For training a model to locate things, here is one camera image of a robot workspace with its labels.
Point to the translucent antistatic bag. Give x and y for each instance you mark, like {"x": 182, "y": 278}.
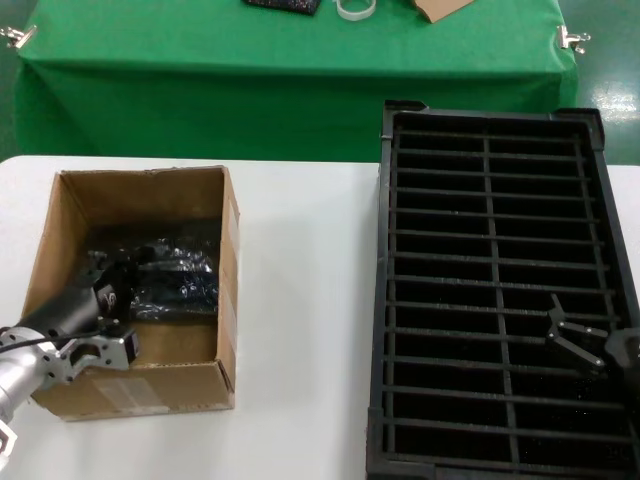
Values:
{"x": 170, "y": 285}

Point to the brown cardboard piece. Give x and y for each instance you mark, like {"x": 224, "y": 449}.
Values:
{"x": 440, "y": 9}

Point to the clear tape roll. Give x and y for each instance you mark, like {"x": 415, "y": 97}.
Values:
{"x": 350, "y": 17}

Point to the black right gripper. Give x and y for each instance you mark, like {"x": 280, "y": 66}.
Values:
{"x": 627, "y": 350}

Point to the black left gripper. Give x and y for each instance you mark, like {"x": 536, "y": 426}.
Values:
{"x": 80, "y": 310}

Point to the brown cardboard box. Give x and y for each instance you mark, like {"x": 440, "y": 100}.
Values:
{"x": 150, "y": 192}

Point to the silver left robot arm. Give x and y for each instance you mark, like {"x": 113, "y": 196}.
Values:
{"x": 20, "y": 370}

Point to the black slotted container tray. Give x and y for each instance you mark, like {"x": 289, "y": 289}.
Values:
{"x": 450, "y": 400}

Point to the black glittery bag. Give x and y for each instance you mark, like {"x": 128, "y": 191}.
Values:
{"x": 285, "y": 6}

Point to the silver binder clip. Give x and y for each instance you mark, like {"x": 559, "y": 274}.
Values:
{"x": 22, "y": 39}
{"x": 565, "y": 37}

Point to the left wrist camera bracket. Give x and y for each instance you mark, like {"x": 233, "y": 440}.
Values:
{"x": 110, "y": 350}

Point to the green tablecloth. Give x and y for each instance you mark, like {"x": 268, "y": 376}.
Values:
{"x": 250, "y": 75}

